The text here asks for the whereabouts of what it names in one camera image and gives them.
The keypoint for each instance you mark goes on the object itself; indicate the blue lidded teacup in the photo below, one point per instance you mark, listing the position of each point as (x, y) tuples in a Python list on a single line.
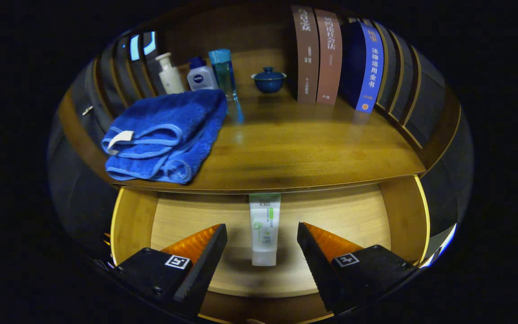
[(268, 83)]

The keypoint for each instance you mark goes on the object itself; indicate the light brown book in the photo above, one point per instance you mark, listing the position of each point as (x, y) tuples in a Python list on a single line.
[(329, 58)]

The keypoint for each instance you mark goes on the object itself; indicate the silver clip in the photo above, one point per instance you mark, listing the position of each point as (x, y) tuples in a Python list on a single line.
[(87, 110)]

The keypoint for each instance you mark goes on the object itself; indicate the wooden countertop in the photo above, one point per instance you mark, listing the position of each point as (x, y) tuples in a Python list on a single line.
[(308, 144)]

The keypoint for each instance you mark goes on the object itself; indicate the wooden drawer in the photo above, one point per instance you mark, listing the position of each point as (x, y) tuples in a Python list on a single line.
[(331, 216)]

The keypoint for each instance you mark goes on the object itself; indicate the white tube with green label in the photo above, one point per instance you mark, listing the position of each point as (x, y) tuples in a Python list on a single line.
[(264, 234)]

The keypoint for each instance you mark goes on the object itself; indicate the clear teal bottle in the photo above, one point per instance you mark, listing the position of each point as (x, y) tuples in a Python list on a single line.
[(223, 74)]

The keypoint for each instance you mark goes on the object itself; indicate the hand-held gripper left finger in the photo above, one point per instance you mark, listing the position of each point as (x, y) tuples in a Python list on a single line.
[(205, 270)]

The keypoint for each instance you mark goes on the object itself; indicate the blue book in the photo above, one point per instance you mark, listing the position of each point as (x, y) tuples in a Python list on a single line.
[(369, 67)]

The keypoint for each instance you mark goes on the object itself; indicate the folded blue towel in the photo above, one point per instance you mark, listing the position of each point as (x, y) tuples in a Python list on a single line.
[(169, 117)]

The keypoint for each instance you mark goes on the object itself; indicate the white pump bottle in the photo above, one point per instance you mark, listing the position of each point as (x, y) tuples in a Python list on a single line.
[(170, 76)]

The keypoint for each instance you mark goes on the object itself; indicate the white bottle with blue cap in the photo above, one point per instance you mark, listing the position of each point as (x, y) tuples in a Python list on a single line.
[(202, 78)]

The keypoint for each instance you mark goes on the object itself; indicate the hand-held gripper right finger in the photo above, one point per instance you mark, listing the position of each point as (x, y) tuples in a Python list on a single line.
[(317, 270)]

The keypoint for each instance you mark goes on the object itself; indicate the dark brown book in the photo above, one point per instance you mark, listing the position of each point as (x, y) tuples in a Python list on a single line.
[(306, 58)]

